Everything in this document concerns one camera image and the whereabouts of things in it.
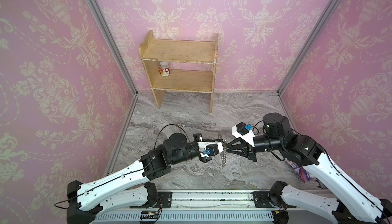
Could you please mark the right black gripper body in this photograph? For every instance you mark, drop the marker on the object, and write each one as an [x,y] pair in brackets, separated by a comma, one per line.
[249,147]

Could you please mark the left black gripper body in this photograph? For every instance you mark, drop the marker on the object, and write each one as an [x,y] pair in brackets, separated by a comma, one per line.
[197,136]

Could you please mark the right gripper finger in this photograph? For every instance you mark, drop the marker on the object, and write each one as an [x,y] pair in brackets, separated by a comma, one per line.
[237,143]
[243,152]

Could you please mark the silver metal key holder plate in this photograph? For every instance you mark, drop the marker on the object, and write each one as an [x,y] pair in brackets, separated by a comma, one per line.
[223,154]

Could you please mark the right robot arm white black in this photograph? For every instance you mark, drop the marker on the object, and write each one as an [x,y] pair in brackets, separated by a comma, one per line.
[352,204]

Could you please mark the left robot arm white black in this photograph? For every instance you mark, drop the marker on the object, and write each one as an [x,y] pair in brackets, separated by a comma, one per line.
[132,186]

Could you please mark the purple snack packet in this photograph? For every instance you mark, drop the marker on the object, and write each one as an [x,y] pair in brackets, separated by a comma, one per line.
[303,174]

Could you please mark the wooden two-tier shelf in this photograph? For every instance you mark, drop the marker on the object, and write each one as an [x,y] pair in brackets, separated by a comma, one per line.
[154,51]

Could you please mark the white jar red label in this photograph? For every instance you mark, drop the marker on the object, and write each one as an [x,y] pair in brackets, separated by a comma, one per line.
[164,69]

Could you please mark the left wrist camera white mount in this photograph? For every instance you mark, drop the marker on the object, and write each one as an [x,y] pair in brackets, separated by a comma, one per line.
[208,150]

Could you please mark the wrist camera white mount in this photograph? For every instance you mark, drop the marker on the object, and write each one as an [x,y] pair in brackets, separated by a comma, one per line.
[245,132]
[208,150]

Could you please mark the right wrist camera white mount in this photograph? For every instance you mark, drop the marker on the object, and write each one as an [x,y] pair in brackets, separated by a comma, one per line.
[245,132]

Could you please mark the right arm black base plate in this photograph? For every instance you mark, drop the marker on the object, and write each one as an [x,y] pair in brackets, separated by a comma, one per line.
[263,199]

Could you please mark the aluminium front rail frame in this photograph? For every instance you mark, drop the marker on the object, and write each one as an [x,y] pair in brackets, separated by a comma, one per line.
[228,207]

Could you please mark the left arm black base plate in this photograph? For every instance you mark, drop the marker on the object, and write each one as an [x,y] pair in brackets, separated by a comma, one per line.
[162,199]

